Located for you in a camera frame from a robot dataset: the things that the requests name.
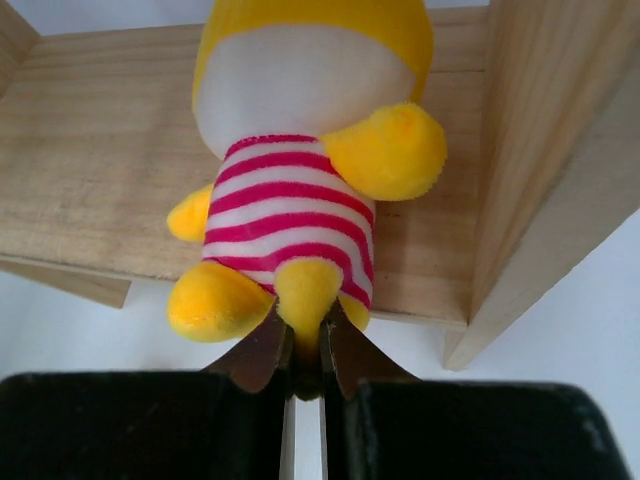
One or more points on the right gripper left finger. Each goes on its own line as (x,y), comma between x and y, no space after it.
(259,358)

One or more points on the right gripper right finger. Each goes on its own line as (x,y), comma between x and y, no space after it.
(349,358)

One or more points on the wooden two-tier shelf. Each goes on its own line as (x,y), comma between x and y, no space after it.
(538,101)

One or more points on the yellow striped plush top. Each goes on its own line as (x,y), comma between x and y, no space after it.
(312,108)

